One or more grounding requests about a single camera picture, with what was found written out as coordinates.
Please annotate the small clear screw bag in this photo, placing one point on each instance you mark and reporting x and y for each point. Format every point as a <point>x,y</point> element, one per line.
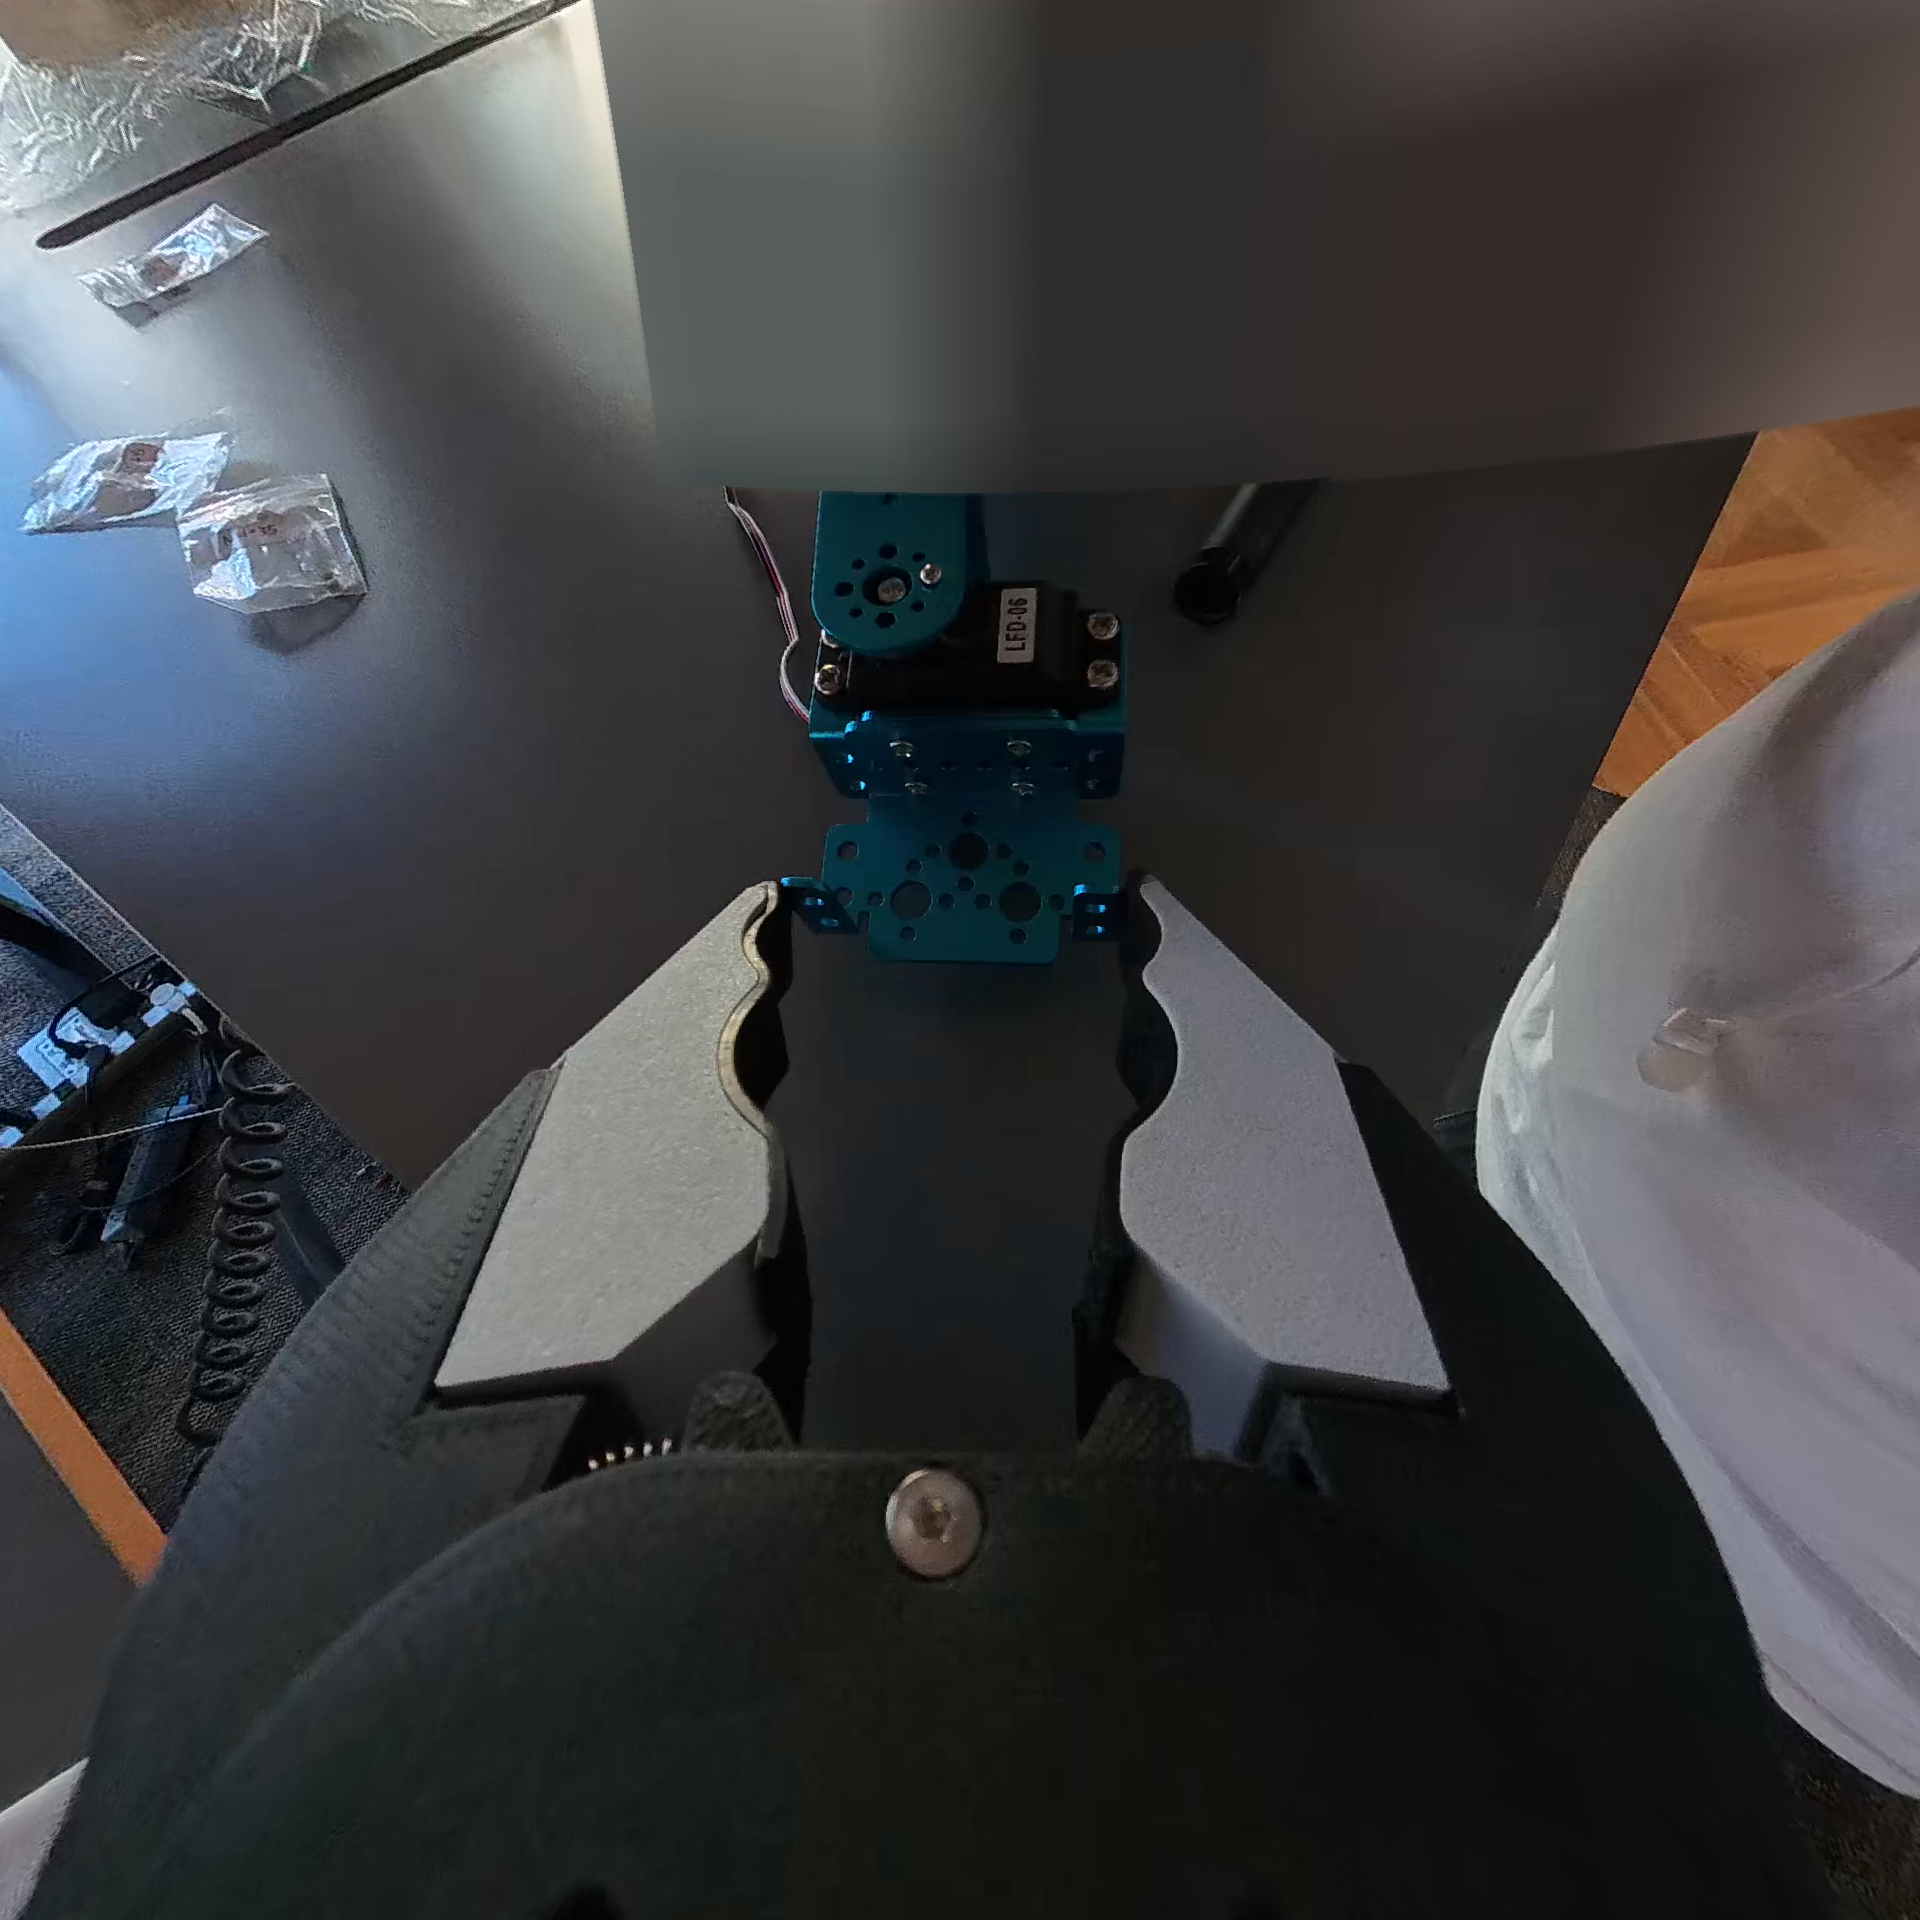
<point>271,541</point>
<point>173,262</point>
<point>120,480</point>

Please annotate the person's white shirt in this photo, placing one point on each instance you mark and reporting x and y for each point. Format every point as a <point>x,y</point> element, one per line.
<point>1724,1350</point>

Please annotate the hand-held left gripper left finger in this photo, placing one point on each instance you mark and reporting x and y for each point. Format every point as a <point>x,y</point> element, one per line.
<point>631,1184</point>

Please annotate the black screwdriver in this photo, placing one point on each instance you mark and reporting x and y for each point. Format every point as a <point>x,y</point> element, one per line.
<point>1239,554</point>

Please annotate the blue toy robot arm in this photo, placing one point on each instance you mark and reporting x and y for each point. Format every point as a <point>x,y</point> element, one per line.
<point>961,751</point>

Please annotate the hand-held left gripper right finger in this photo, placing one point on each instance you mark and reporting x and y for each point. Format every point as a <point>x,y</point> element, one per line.
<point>1274,1201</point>

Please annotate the crumpled clear plastic wrap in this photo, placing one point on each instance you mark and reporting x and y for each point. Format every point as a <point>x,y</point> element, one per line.
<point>120,90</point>

